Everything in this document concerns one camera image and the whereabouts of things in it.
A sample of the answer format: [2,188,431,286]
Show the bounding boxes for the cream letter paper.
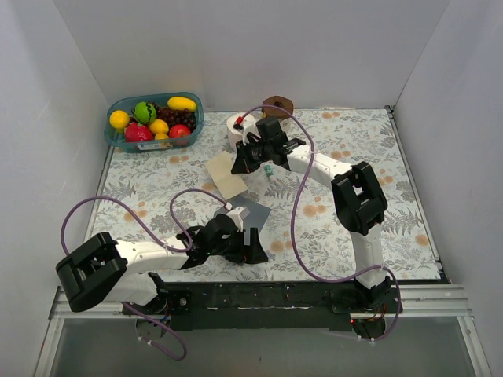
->
[206,152,248,200]

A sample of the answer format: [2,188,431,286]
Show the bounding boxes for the grey envelope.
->
[230,196,271,245]

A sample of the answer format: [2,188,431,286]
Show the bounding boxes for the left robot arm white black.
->
[56,214,268,314]

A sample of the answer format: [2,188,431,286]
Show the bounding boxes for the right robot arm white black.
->
[231,116,391,313]

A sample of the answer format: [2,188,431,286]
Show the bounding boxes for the green white glue stick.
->
[264,165,276,182]

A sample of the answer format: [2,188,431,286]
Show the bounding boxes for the white toilet paper roll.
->
[226,112,258,152]

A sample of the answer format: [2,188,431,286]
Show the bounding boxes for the brown toilet paper roll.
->
[261,95,294,133]

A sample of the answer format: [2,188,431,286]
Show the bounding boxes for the red apple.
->
[169,124,191,138]

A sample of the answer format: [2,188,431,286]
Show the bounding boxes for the floral table mat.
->
[92,108,439,282]

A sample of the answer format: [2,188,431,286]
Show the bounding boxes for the dark purple grapes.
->
[152,102,196,131]

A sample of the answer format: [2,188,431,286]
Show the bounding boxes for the yellow mango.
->
[167,97,197,112]

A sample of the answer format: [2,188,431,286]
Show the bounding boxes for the small yellow fruit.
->
[154,133,169,140]

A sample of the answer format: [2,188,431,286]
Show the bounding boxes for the yellow lemon centre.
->
[149,119,169,135]

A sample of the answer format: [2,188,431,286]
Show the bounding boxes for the yellow lemon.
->
[108,110,130,133]
[149,119,169,135]

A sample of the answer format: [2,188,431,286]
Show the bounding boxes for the green watermelon ball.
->
[133,101,157,125]

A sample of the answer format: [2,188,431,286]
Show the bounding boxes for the pink dragon fruit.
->
[123,122,153,142]

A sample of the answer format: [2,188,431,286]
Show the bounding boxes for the teal plastic fruit basket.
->
[105,92,204,152]

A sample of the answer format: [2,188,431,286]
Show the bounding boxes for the yellow lemon left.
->
[108,110,130,133]

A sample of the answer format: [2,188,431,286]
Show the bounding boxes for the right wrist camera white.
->
[231,115,256,145]

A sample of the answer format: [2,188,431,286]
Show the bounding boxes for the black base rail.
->
[123,274,401,331]

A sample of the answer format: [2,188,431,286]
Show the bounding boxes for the aluminium frame rail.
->
[34,284,491,376]

